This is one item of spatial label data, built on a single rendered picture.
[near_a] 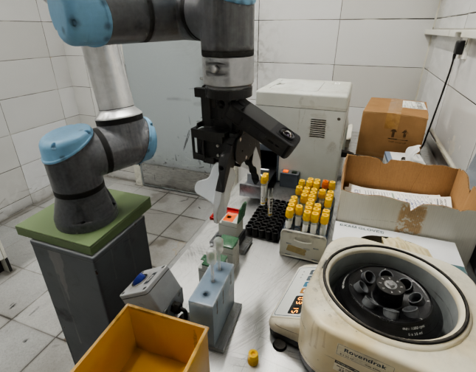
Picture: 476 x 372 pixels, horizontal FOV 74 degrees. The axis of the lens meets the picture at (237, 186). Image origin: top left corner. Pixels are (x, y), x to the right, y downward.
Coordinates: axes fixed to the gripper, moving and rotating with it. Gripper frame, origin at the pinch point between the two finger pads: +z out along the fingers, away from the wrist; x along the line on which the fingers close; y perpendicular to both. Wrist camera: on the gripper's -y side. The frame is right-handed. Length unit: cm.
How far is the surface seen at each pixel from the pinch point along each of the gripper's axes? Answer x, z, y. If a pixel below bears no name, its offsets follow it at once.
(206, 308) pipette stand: 15.7, 9.2, -2.0
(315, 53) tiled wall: -178, -7, 36
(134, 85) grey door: -154, 20, 177
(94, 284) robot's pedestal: 9.2, 27.5, 35.3
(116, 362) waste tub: 25.8, 15.0, 7.5
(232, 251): -1.6, 13.2, 3.1
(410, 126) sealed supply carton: -89, 8, -26
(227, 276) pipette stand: 8.9, 8.7, -1.8
